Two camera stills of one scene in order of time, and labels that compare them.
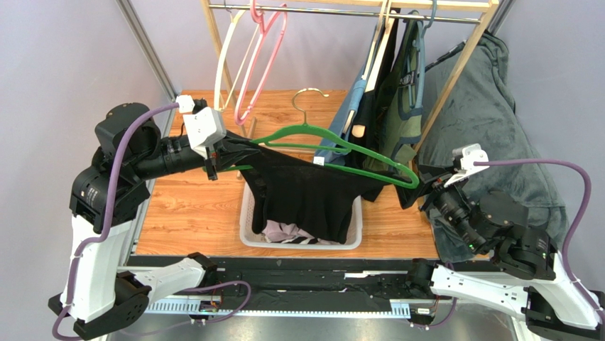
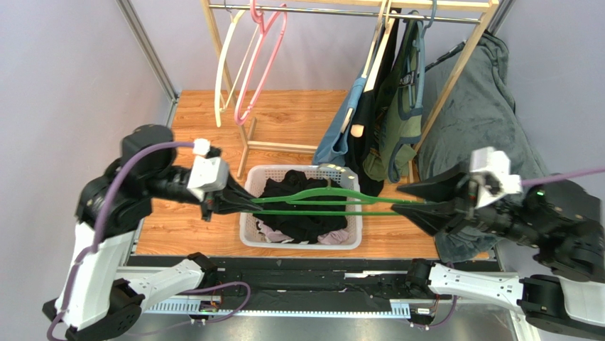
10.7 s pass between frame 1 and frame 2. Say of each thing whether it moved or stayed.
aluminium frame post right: stayed
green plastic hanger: moved
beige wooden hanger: stayed
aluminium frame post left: stayed
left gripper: moved
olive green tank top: stayed
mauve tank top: moved
